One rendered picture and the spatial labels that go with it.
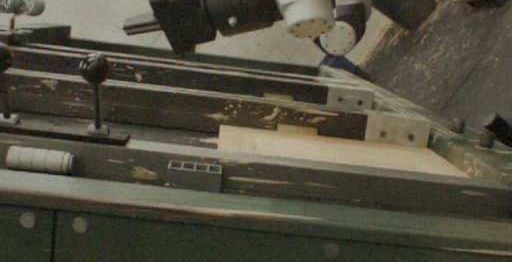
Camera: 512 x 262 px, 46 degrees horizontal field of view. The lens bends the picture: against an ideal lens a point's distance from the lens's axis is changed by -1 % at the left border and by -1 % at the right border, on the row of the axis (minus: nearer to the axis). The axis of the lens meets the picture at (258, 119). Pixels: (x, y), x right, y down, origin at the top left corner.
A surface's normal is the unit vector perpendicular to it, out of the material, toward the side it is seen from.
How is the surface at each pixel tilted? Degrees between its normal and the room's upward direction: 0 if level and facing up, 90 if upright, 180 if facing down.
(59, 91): 90
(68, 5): 90
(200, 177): 89
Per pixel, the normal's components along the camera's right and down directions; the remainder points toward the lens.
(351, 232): 0.04, 0.17
